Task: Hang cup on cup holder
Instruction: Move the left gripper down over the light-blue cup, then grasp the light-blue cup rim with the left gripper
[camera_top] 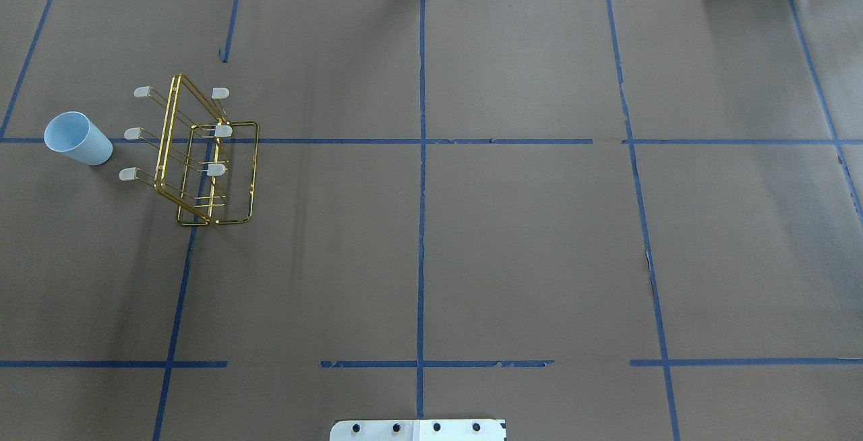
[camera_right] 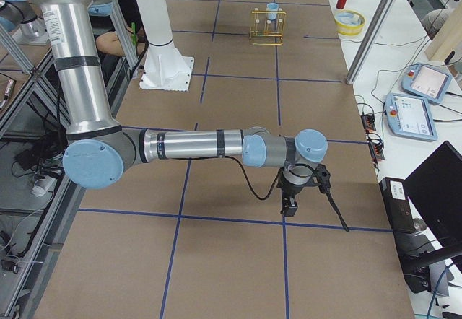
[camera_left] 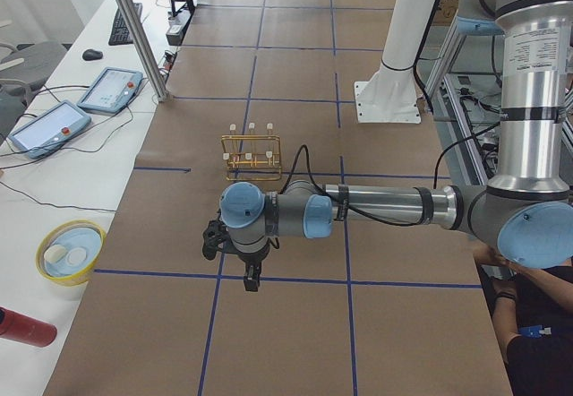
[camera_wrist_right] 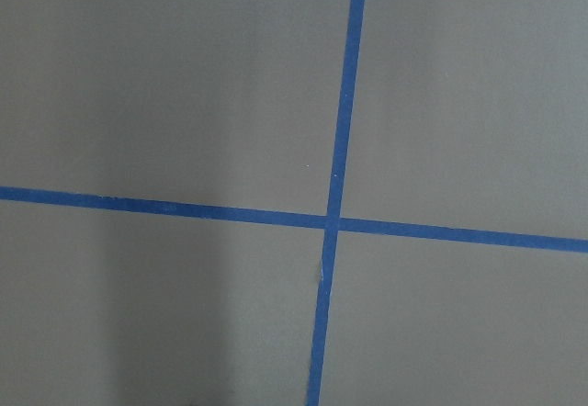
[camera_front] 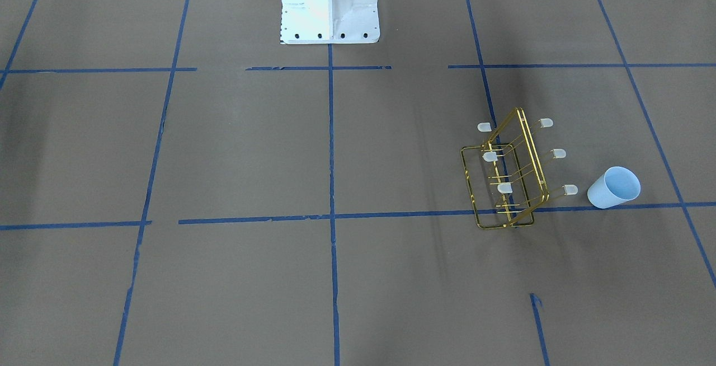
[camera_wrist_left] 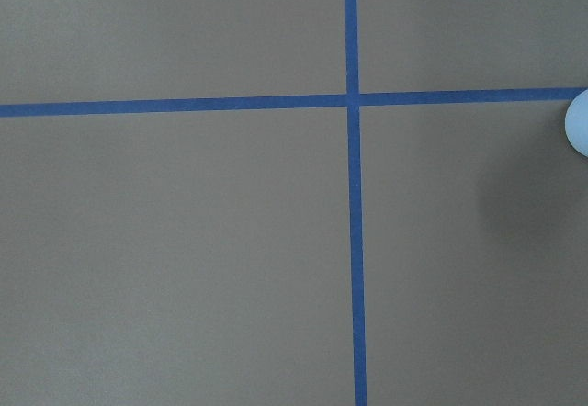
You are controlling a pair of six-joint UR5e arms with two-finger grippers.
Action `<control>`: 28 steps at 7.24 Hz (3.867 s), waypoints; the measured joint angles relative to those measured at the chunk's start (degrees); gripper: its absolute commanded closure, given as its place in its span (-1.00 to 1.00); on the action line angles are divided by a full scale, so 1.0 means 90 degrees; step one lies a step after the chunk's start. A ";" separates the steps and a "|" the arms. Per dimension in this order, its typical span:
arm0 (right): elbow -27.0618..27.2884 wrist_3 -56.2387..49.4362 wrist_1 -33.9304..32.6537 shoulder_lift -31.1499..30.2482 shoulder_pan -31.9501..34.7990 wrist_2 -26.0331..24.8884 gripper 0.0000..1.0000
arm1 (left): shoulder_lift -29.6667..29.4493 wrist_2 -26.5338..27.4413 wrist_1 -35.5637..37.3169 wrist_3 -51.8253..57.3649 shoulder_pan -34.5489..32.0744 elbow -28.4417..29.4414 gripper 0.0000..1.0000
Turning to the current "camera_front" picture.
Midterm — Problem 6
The light blue plastic cup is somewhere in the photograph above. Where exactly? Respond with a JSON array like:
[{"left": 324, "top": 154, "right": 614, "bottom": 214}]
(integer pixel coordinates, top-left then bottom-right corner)
[{"left": 587, "top": 166, "right": 642, "bottom": 209}]

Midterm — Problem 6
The gold wire cup holder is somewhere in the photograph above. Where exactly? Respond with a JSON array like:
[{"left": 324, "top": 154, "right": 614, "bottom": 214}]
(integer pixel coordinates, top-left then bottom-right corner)
[{"left": 460, "top": 107, "right": 580, "bottom": 231}]

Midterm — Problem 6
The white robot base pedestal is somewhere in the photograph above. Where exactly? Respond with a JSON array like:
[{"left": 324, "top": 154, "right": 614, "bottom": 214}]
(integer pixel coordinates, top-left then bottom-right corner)
[{"left": 280, "top": 0, "right": 381, "bottom": 45}]

